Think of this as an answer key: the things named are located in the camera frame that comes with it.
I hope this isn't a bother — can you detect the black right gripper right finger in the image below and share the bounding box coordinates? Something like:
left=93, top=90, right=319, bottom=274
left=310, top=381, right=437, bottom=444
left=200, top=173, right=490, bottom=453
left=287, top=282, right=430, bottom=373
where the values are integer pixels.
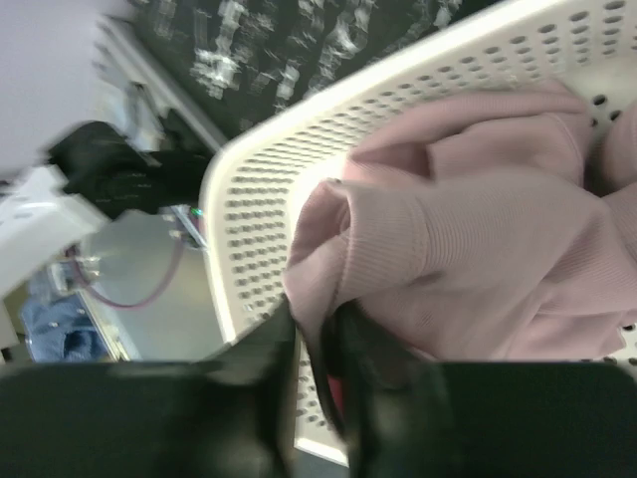
left=323, top=304, right=636, bottom=477

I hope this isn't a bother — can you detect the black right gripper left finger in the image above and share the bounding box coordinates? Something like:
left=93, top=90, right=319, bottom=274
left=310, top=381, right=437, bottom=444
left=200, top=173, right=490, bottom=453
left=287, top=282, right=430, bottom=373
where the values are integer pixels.
left=1, top=304, right=298, bottom=477

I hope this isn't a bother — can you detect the pink tank top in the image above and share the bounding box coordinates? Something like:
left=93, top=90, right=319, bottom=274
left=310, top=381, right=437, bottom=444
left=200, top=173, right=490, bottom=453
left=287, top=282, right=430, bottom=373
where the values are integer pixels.
left=283, top=82, right=636, bottom=359

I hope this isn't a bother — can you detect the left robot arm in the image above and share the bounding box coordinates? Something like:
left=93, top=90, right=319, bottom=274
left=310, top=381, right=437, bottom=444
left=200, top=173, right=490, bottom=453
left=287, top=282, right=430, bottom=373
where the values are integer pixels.
left=1, top=121, right=213, bottom=294

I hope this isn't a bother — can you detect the white perforated plastic basket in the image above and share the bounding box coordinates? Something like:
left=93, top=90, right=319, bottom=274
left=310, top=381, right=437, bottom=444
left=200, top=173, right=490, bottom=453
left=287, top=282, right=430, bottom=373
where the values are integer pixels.
left=200, top=1, right=636, bottom=469

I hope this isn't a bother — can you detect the black marble pattern mat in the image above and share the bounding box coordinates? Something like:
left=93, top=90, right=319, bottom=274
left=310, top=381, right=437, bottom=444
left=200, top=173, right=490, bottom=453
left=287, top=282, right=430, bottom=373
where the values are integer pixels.
left=132, top=0, right=491, bottom=138

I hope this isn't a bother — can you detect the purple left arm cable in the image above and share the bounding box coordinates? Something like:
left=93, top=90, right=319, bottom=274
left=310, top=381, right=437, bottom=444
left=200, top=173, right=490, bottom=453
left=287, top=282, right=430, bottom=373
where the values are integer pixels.
left=74, top=238, right=185, bottom=311

